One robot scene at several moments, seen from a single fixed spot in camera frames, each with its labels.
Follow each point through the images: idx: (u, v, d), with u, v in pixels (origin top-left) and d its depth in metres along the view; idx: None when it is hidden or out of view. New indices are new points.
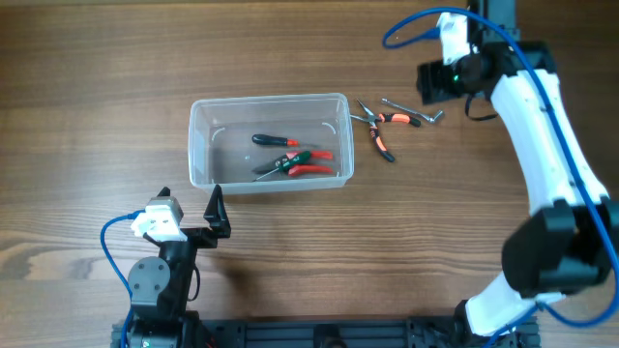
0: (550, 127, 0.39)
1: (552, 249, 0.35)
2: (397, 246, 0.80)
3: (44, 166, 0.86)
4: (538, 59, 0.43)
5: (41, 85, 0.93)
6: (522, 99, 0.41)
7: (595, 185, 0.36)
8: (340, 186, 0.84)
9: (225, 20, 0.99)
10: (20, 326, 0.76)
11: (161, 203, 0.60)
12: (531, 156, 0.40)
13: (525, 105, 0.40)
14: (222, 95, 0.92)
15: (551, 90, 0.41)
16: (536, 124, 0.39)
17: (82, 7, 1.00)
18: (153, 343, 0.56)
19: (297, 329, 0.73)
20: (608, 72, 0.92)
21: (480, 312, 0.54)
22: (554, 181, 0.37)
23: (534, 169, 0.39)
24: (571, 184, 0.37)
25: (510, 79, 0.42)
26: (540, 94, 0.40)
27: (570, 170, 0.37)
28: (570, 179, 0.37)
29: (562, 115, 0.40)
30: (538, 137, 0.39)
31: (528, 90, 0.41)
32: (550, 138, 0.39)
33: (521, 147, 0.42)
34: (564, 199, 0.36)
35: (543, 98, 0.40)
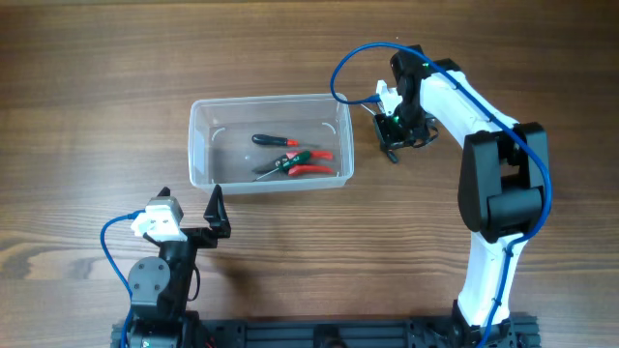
0: (462, 95, 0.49)
1: (486, 172, 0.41)
2: (397, 246, 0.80)
3: (43, 166, 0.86)
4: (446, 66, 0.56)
5: (41, 85, 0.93)
6: (437, 87, 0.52)
7: (508, 120, 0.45)
8: (340, 185, 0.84)
9: (225, 20, 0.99)
10: (19, 327, 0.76)
11: (161, 203, 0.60)
12: (455, 121, 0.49)
13: (440, 88, 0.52)
14: (222, 95, 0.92)
15: (458, 76, 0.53)
16: (451, 96, 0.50)
17: (82, 8, 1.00)
18: (153, 343, 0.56)
19: (297, 329, 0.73)
20: (606, 74, 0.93)
21: (468, 301, 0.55)
22: (474, 124, 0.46)
23: (460, 130, 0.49)
24: (486, 122, 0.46)
25: (426, 81, 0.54)
26: (448, 78, 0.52)
27: (483, 113, 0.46)
28: (486, 118, 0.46)
29: (469, 88, 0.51)
30: (455, 104, 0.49)
31: (440, 81, 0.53)
32: (464, 101, 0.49)
33: (448, 122, 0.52)
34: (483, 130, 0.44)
35: (451, 80, 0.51)
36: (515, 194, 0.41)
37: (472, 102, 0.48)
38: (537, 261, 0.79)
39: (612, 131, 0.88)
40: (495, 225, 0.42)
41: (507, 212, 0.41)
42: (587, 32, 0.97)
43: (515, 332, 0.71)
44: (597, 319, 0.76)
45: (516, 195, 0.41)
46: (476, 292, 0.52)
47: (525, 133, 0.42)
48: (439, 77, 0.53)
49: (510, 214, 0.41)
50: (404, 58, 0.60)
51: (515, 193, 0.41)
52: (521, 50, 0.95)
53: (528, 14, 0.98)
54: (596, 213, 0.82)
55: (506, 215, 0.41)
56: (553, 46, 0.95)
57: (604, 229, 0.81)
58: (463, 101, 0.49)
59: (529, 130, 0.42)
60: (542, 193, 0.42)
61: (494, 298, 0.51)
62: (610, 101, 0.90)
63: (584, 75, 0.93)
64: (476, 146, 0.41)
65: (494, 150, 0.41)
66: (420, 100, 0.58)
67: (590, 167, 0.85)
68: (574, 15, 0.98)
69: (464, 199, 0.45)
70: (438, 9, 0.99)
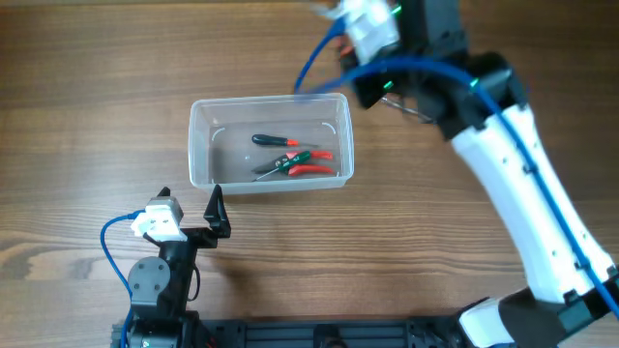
0: (537, 188, 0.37)
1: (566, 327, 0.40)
2: (397, 246, 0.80)
3: (43, 166, 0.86)
4: (497, 78, 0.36)
5: (42, 85, 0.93)
6: (498, 160, 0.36)
7: (598, 260, 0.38)
8: (340, 185, 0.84)
9: (226, 20, 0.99)
10: (20, 327, 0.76)
11: (161, 203, 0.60)
12: (518, 216, 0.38)
13: (505, 167, 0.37)
14: (222, 95, 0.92)
15: (525, 133, 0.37)
16: (522, 195, 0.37)
17: (82, 8, 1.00)
18: (153, 343, 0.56)
19: (297, 329, 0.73)
20: (606, 73, 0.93)
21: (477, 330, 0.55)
22: (562, 273, 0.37)
23: (522, 230, 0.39)
24: (574, 263, 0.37)
25: (481, 133, 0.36)
26: (522, 154, 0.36)
27: (569, 244, 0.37)
28: (575, 261, 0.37)
29: (544, 175, 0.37)
30: (525, 205, 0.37)
31: (505, 150, 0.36)
32: (543, 207, 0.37)
33: (494, 193, 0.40)
34: (574, 290, 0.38)
35: (527, 159, 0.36)
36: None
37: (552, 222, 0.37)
38: None
39: (613, 131, 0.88)
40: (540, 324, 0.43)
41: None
42: (588, 32, 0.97)
43: None
44: (598, 320, 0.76)
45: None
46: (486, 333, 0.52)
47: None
48: (500, 132, 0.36)
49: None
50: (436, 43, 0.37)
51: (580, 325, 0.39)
52: (521, 51, 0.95)
53: (528, 14, 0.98)
54: (596, 213, 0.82)
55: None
56: (554, 46, 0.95)
57: (604, 229, 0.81)
58: (544, 220, 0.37)
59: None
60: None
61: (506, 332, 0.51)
62: (611, 102, 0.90)
63: (584, 75, 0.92)
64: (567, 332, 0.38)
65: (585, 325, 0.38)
66: (450, 133, 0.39)
67: (590, 168, 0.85)
68: (574, 14, 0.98)
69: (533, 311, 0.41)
70: None
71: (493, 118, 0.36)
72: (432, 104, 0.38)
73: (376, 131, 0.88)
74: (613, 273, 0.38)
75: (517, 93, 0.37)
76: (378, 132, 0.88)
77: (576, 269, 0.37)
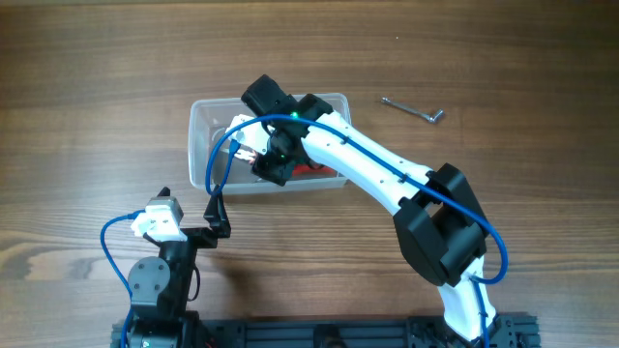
0: (356, 150, 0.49)
1: (432, 239, 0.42)
2: (397, 246, 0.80)
3: (43, 166, 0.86)
4: (308, 104, 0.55)
5: (41, 85, 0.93)
6: (322, 146, 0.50)
7: (415, 169, 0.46)
8: (340, 186, 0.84)
9: (226, 20, 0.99)
10: (19, 327, 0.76)
11: (161, 203, 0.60)
12: (362, 183, 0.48)
13: (329, 144, 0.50)
14: (222, 95, 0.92)
15: (337, 124, 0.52)
16: (345, 159, 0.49)
17: (82, 8, 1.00)
18: (153, 343, 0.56)
19: (297, 329, 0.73)
20: (605, 73, 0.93)
21: (456, 320, 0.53)
22: (391, 190, 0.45)
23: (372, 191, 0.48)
24: (400, 181, 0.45)
25: (308, 139, 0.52)
26: (333, 134, 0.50)
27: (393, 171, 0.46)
28: (397, 178, 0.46)
29: (357, 139, 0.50)
30: (353, 165, 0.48)
31: (325, 136, 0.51)
32: (363, 159, 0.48)
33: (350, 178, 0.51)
34: (403, 197, 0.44)
35: (338, 134, 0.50)
36: (460, 237, 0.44)
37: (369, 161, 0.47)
38: (537, 261, 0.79)
39: (612, 131, 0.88)
40: (455, 273, 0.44)
41: (455, 260, 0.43)
42: (587, 32, 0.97)
43: (515, 332, 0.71)
44: (597, 319, 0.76)
45: (464, 237, 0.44)
46: (463, 317, 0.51)
47: (442, 184, 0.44)
48: (319, 130, 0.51)
49: (458, 260, 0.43)
50: (264, 105, 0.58)
51: (453, 239, 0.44)
52: (521, 51, 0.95)
53: (528, 14, 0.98)
54: (596, 213, 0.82)
55: (458, 262, 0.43)
56: (552, 46, 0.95)
57: (604, 229, 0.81)
58: (365, 164, 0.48)
59: (444, 179, 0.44)
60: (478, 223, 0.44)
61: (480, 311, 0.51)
62: (610, 102, 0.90)
63: (583, 75, 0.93)
64: (409, 225, 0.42)
65: (425, 218, 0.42)
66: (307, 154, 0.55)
67: (589, 167, 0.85)
68: (574, 15, 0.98)
69: (414, 260, 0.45)
70: (437, 8, 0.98)
71: (310, 125, 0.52)
72: (280, 141, 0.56)
73: (376, 131, 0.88)
74: (441, 176, 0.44)
75: (326, 107, 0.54)
76: (378, 132, 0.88)
77: (400, 182, 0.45)
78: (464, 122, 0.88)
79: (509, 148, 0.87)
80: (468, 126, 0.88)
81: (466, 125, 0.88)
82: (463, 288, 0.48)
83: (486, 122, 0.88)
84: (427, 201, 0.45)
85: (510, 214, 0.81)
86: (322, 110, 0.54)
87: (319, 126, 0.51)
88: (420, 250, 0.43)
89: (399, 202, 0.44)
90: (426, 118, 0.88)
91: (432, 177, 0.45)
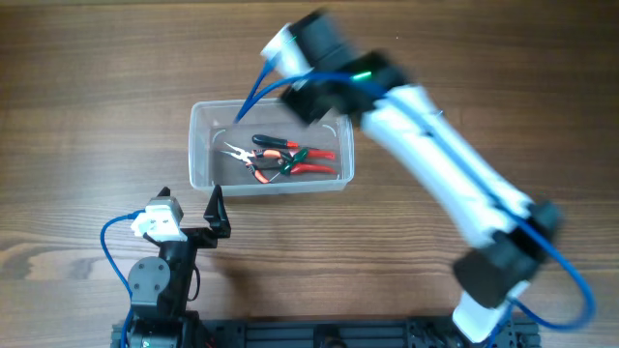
0: (439, 147, 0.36)
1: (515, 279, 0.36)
2: (397, 246, 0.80)
3: (43, 166, 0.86)
4: (382, 74, 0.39)
5: (41, 85, 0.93)
6: (397, 130, 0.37)
7: (510, 196, 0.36)
8: (340, 188, 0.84)
9: (226, 21, 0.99)
10: (20, 327, 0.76)
11: (161, 203, 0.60)
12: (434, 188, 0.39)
13: (407, 132, 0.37)
14: (222, 95, 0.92)
15: (416, 105, 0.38)
16: (428, 158, 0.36)
17: (82, 8, 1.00)
18: (153, 343, 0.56)
19: (297, 329, 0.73)
20: (606, 73, 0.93)
21: (468, 322, 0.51)
22: (480, 214, 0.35)
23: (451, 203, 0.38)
24: (493, 206, 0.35)
25: (370, 115, 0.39)
26: (412, 119, 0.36)
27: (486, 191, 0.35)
28: (490, 201, 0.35)
29: (443, 133, 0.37)
30: (433, 168, 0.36)
31: (401, 119, 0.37)
32: (447, 160, 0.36)
33: (424, 174, 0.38)
34: (492, 228, 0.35)
35: (418, 122, 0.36)
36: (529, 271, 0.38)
37: (462, 171, 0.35)
38: None
39: (612, 131, 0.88)
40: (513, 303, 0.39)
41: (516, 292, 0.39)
42: (588, 32, 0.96)
43: (515, 332, 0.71)
44: (598, 320, 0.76)
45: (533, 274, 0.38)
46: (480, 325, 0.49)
47: (539, 219, 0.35)
48: (390, 107, 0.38)
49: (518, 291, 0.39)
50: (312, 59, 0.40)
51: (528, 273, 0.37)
52: (521, 51, 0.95)
53: (528, 14, 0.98)
54: (597, 213, 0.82)
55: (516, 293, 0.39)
56: (553, 46, 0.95)
57: (605, 229, 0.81)
58: (453, 172, 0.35)
59: (542, 214, 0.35)
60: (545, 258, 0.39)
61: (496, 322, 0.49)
62: (611, 102, 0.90)
63: (584, 75, 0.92)
64: (505, 266, 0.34)
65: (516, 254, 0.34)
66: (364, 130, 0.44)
67: (590, 168, 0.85)
68: (574, 15, 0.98)
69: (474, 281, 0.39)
70: (437, 8, 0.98)
71: (385, 100, 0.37)
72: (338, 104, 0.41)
73: None
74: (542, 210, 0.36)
75: (399, 76, 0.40)
76: None
77: (492, 207, 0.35)
78: (464, 123, 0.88)
79: (509, 148, 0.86)
80: (468, 126, 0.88)
81: (466, 125, 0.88)
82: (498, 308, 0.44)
83: (486, 122, 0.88)
84: None
85: None
86: (395, 76, 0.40)
87: (398, 104, 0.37)
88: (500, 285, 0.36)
89: (488, 231, 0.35)
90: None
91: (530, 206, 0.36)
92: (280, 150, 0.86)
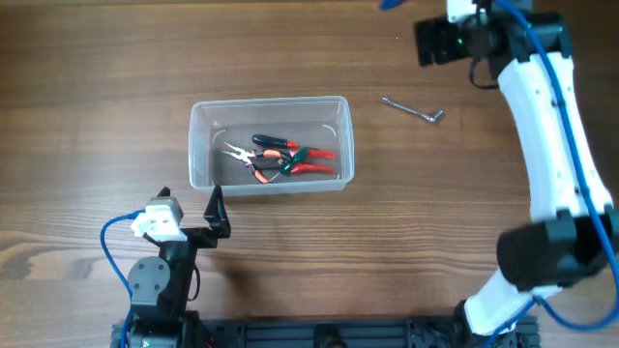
0: (561, 122, 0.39)
1: (554, 260, 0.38)
2: (397, 246, 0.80)
3: (43, 165, 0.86)
4: (553, 37, 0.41)
5: (41, 85, 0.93)
6: (531, 90, 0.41)
7: (598, 191, 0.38)
8: (340, 188, 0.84)
9: (226, 21, 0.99)
10: (19, 327, 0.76)
11: (161, 203, 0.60)
12: (535, 152, 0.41)
13: (536, 95, 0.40)
14: (222, 95, 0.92)
15: (564, 78, 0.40)
16: (545, 121, 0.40)
17: (83, 8, 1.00)
18: (153, 343, 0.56)
19: (296, 329, 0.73)
20: (607, 73, 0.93)
21: (479, 311, 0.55)
22: (559, 184, 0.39)
23: (540, 168, 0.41)
24: (575, 191, 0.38)
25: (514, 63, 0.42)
26: (551, 86, 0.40)
27: (576, 178, 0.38)
28: (576, 187, 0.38)
29: (572, 111, 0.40)
30: (545, 133, 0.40)
31: (539, 81, 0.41)
32: (561, 136, 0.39)
33: (527, 133, 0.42)
34: (566, 209, 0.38)
35: (555, 92, 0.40)
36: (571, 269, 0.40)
37: (570, 144, 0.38)
38: None
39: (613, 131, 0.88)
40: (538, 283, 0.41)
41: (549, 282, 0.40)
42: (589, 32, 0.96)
43: (515, 332, 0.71)
44: (597, 320, 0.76)
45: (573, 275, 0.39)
46: (490, 317, 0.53)
47: (612, 223, 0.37)
48: (538, 67, 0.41)
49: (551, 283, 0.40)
50: None
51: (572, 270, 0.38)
52: None
53: None
54: None
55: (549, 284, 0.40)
56: None
57: None
58: (555, 144, 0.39)
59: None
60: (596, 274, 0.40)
61: (505, 321, 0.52)
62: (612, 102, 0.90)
63: (584, 75, 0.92)
64: (554, 235, 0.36)
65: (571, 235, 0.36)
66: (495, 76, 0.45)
67: None
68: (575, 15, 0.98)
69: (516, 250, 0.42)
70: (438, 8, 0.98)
71: (538, 61, 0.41)
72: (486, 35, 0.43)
73: (376, 131, 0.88)
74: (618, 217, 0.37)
75: (566, 48, 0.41)
76: (378, 133, 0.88)
77: (574, 192, 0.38)
78: (464, 123, 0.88)
79: (509, 148, 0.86)
80: (468, 126, 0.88)
81: (466, 125, 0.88)
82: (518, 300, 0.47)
83: (486, 122, 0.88)
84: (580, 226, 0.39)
85: (511, 214, 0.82)
86: (558, 43, 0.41)
87: (547, 67, 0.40)
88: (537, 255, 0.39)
89: (559, 209, 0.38)
90: (426, 118, 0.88)
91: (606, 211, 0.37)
92: (280, 150, 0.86)
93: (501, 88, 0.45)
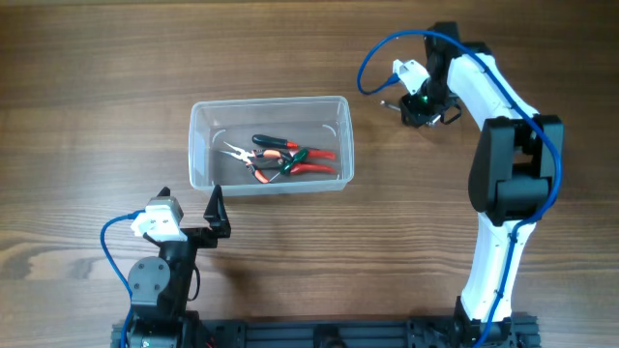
0: (489, 77, 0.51)
1: (502, 163, 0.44)
2: (397, 246, 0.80)
3: (43, 166, 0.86)
4: (479, 50, 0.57)
5: (42, 85, 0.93)
6: (465, 71, 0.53)
7: (530, 110, 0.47)
8: (340, 188, 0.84)
9: (226, 21, 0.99)
10: (19, 327, 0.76)
11: (161, 203, 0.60)
12: (478, 102, 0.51)
13: (469, 70, 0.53)
14: (222, 95, 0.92)
15: (487, 60, 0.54)
16: (480, 80, 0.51)
17: (82, 8, 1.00)
18: (153, 343, 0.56)
19: (296, 329, 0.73)
20: (606, 73, 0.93)
21: (470, 294, 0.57)
22: (496, 109, 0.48)
23: (482, 111, 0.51)
24: (509, 108, 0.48)
25: (456, 62, 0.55)
26: (477, 63, 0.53)
27: (507, 101, 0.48)
28: (508, 105, 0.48)
29: (496, 72, 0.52)
30: (480, 86, 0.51)
31: (469, 64, 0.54)
32: (491, 83, 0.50)
33: (472, 103, 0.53)
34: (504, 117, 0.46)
35: (480, 64, 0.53)
36: (524, 180, 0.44)
37: (498, 86, 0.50)
38: (537, 261, 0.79)
39: (613, 131, 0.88)
40: (500, 206, 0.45)
41: (509, 195, 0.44)
42: (588, 32, 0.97)
43: (515, 332, 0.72)
44: (597, 320, 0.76)
45: (525, 181, 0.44)
46: (481, 286, 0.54)
47: (543, 123, 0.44)
48: (469, 58, 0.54)
49: (511, 199, 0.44)
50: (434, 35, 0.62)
51: (522, 179, 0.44)
52: (522, 51, 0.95)
53: (528, 14, 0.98)
54: (596, 213, 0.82)
55: (509, 200, 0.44)
56: (554, 45, 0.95)
57: (605, 229, 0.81)
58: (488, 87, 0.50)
59: (548, 122, 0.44)
60: (550, 184, 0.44)
61: (498, 290, 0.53)
62: (612, 102, 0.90)
63: (584, 75, 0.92)
64: (494, 129, 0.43)
65: (509, 133, 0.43)
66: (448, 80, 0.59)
67: (590, 168, 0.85)
68: (575, 14, 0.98)
69: (475, 179, 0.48)
70: (438, 8, 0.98)
71: (465, 52, 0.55)
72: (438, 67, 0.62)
73: (376, 131, 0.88)
74: (547, 119, 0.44)
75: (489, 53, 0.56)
76: (377, 133, 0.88)
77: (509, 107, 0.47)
78: (464, 123, 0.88)
79: None
80: (468, 126, 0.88)
81: (466, 125, 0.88)
82: (497, 248, 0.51)
83: None
84: (523, 135, 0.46)
85: None
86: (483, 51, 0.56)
87: (471, 53, 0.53)
88: (487, 164, 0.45)
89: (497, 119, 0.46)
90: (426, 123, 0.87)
91: (537, 117, 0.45)
92: (280, 150, 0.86)
93: (454, 90, 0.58)
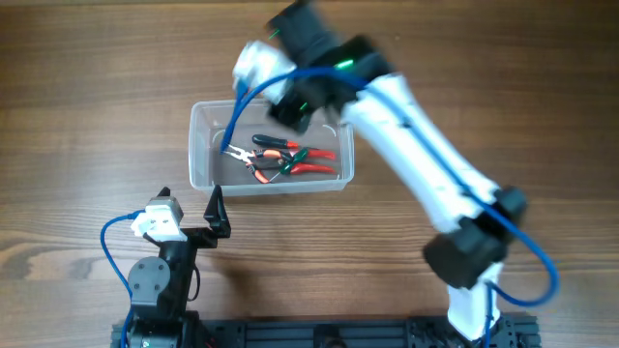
0: (414, 138, 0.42)
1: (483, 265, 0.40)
2: (397, 246, 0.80)
3: (43, 166, 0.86)
4: (367, 62, 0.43)
5: (41, 85, 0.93)
6: (376, 123, 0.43)
7: (479, 185, 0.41)
8: (340, 188, 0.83)
9: (226, 20, 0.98)
10: (19, 327, 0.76)
11: (161, 203, 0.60)
12: (410, 175, 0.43)
13: (384, 125, 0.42)
14: (222, 95, 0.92)
15: (397, 99, 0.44)
16: (400, 143, 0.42)
17: (82, 8, 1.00)
18: (153, 343, 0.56)
19: (297, 329, 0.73)
20: (607, 73, 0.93)
21: (460, 320, 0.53)
22: (441, 193, 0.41)
23: (420, 188, 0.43)
24: (462, 193, 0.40)
25: (360, 108, 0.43)
26: (393, 112, 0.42)
27: (455, 182, 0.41)
28: (459, 189, 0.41)
29: (418, 124, 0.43)
30: (407, 155, 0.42)
31: (380, 112, 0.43)
32: (419, 149, 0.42)
33: (402, 167, 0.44)
34: (462, 216, 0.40)
35: (398, 115, 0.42)
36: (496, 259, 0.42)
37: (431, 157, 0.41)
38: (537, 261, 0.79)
39: (613, 131, 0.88)
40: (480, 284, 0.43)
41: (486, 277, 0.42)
42: (588, 31, 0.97)
43: (515, 332, 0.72)
44: (597, 319, 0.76)
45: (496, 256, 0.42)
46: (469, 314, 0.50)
47: (503, 204, 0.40)
48: (377, 101, 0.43)
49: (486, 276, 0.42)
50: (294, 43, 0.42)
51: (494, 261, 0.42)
52: (521, 51, 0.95)
53: (528, 14, 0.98)
54: (596, 213, 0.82)
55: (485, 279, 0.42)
56: (554, 45, 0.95)
57: (605, 229, 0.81)
58: (419, 156, 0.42)
59: (505, 199, 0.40)
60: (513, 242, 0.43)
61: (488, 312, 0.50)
62: (611, 102, 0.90)
63: (584, 75, 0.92)
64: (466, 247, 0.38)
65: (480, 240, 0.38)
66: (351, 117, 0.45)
67: (590, 167, 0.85)
68: (575, 14, 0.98)
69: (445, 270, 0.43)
70: (438, 8, 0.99)
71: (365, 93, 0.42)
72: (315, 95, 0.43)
73: None
74: (505, 197, 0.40)
75: (382, 62, 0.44)
76: None
77: (460, 194, 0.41)
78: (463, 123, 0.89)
79: (508, 148, 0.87)
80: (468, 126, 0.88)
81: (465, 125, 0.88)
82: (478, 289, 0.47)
83: (486, 122, 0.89)
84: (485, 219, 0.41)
85: None
86: (377, 64, 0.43)
87: (381, 97, 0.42)
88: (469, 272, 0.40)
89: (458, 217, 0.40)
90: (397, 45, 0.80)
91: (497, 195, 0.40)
92: (280, 150, 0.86)
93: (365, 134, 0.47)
